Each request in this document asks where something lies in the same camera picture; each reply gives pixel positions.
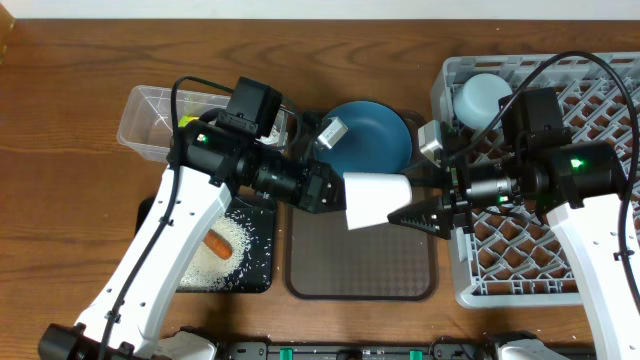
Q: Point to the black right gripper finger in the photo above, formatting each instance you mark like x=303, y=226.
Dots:
x=428, y=175
x=432, y=216

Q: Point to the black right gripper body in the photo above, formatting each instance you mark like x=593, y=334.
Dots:
x=491, y=183

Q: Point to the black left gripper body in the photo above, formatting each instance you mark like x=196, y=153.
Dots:
x=284, y=173

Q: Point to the white paper tissue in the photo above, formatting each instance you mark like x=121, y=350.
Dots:
x=273, y=139

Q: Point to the light blue bowl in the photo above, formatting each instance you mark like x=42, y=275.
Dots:
x=476, y=103

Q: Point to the pink cup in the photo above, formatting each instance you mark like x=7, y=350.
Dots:
x=371, y=197

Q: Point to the yellow green snack wrapper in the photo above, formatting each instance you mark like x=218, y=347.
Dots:
x=186, y=119

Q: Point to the orange carrot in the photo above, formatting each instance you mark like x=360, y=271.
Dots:
x=218, y=245

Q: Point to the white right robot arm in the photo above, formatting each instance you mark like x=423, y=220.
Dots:
x=578, y=187

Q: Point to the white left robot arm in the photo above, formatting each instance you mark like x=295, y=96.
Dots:
x=125, y=319

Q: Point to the clear plastic waste bin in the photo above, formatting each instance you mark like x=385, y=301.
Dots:
x=147, y=123

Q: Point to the dark blue plate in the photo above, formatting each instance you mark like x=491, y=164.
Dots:
x=377, y=140

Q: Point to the brown serving tray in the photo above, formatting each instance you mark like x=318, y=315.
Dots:
x=327, y=261

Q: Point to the spilled white rice grains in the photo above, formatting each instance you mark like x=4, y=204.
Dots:
x=215, y=270

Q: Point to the black plastic tray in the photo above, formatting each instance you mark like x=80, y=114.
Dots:
x=260, y=250

